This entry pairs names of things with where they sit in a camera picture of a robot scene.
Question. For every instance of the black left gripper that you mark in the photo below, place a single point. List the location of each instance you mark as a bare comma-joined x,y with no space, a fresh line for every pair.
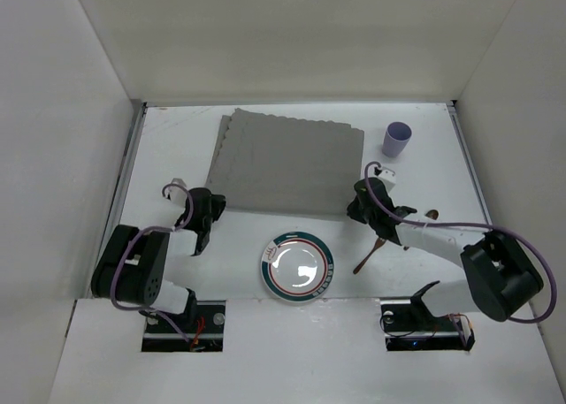
202,234

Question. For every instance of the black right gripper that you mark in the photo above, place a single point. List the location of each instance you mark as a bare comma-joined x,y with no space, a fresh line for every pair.
388,226

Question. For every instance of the grey cloth placemat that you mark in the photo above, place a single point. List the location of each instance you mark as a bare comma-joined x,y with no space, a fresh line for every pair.
280,165

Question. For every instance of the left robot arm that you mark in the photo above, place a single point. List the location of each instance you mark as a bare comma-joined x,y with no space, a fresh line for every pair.
130,272

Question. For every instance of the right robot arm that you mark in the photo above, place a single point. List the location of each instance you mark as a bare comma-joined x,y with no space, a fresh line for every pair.
500,276

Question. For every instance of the brown wooden fork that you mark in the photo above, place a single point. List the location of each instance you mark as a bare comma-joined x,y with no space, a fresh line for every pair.
379,243

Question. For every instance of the brown wooden spoon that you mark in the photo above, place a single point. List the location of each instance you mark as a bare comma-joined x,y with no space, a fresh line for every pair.
431,215

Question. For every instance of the lilac plastic cup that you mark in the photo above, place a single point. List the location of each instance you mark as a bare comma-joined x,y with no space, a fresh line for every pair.
396,138

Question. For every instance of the white plate with green rim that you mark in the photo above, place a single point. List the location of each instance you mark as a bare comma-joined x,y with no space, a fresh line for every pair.
297,267

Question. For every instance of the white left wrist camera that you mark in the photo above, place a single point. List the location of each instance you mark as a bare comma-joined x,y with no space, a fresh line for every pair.
175,191

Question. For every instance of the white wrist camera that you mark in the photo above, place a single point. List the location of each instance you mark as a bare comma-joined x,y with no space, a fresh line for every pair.
386,176
175,191

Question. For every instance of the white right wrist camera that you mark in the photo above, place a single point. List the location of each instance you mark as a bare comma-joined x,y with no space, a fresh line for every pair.
386,176

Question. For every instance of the left aluminium frame rail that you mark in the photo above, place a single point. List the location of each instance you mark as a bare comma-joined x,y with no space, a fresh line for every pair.
122,182

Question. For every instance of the aluminium frame rail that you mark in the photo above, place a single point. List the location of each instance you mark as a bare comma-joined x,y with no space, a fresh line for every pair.
122,182
453,114

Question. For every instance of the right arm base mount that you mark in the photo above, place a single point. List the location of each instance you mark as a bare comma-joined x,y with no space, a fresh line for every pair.
410,327

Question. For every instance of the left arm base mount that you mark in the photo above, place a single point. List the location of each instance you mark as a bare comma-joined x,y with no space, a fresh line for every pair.
204,335

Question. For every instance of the right aluminium frame rail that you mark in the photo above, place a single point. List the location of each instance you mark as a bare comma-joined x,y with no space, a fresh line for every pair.
453,114

